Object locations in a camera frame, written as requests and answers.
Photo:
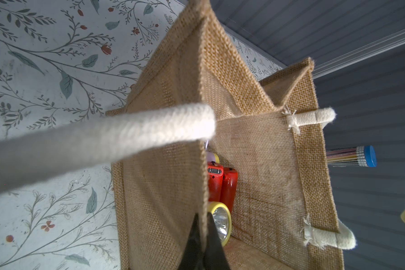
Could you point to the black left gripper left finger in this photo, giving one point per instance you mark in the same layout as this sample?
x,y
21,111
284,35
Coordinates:
x,y
192,256

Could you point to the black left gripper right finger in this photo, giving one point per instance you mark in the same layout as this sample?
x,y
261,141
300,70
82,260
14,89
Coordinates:
x,y
214,255

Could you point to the purple flashlight row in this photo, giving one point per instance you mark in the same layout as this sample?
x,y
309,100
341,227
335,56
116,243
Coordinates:
x,y
222,219

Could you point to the red flashlight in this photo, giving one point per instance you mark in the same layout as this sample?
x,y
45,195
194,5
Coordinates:
x,y
229,186
215,180

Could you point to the brown burlap tote bag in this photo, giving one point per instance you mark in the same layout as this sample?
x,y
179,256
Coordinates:
x,y
157,175

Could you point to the steel bottle blue cap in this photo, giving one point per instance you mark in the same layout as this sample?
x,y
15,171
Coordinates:
x,y
364,156

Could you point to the floral table mat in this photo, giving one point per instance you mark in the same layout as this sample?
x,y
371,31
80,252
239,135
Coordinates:
x,y
66,62

